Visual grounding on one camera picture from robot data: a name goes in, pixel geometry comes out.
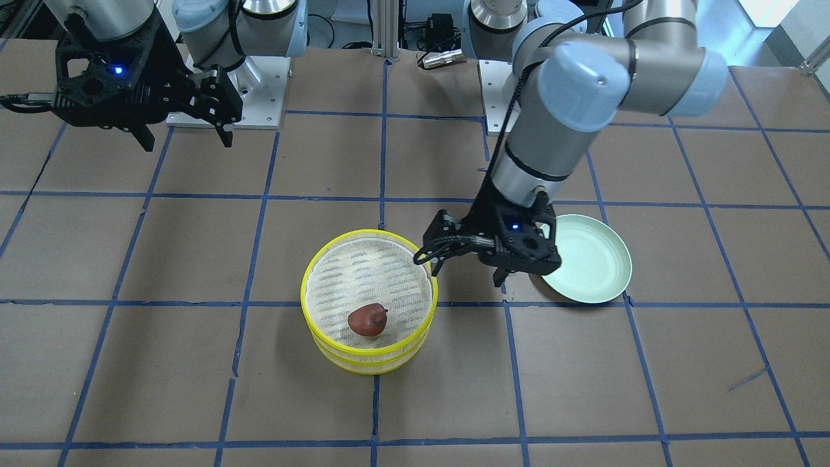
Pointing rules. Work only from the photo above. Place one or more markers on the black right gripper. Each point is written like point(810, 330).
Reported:
point(170, 70)

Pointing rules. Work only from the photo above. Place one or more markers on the yellow bottom steamer layer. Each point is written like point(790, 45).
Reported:
point(371, 364)

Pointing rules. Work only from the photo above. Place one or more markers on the aluminium frame post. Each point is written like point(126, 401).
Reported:
point(386, 25)

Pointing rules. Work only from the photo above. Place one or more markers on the yellow top steamer layer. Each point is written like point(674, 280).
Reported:
point(368, 267)

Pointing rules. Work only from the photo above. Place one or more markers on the brown bun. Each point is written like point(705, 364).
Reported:
point(368, 320)

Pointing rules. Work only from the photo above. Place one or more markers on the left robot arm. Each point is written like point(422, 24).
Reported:
point(567, 86)

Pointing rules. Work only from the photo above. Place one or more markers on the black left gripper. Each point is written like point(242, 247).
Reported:
point(478, 219)

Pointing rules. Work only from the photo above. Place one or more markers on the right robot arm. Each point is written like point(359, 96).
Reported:
point(216, 33)

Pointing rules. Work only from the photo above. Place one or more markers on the yellow steamer layer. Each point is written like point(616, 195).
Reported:
point(371, 364)
point(368, 267)

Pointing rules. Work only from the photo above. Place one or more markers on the light green plate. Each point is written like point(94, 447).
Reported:
point(596, 264)

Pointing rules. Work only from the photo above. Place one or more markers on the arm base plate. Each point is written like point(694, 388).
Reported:
point(261, 82)
point(497, 86)

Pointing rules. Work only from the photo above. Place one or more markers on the black power adapter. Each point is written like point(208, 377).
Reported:
point(439, 26)

